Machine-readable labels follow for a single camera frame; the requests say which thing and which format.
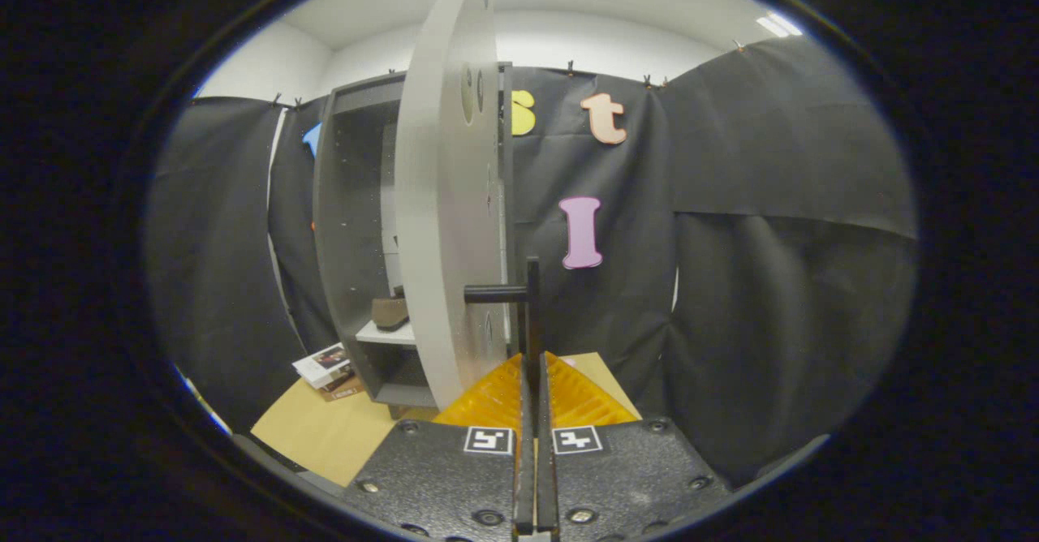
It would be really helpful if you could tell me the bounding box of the black backdrop cloth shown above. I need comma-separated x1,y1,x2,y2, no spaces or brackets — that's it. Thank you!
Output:
146,35,920,488

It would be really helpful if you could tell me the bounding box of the white cabinet shelf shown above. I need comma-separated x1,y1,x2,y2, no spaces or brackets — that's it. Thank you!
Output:
356,320,419,346

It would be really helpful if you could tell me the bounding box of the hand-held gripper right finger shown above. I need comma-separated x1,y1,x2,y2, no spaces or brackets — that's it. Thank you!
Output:
536,351,735,540

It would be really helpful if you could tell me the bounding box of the brown book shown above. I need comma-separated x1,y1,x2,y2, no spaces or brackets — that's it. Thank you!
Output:
318,373,367,402

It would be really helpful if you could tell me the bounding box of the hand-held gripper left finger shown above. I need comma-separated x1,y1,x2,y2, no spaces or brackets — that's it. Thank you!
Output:
345,353,537,540

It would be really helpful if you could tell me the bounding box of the white book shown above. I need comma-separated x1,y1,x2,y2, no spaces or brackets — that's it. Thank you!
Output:
292,343,351,389

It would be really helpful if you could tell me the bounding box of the grey shoe cabinet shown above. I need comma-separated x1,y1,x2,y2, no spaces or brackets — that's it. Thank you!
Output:
313,63,514,419

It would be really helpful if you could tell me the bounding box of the small ceiling light panel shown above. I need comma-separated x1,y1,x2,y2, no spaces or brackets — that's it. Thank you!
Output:
755,11,804,39

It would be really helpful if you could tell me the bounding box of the brown fluffy shoe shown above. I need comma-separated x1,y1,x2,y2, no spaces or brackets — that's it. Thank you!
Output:
372,286,412,333

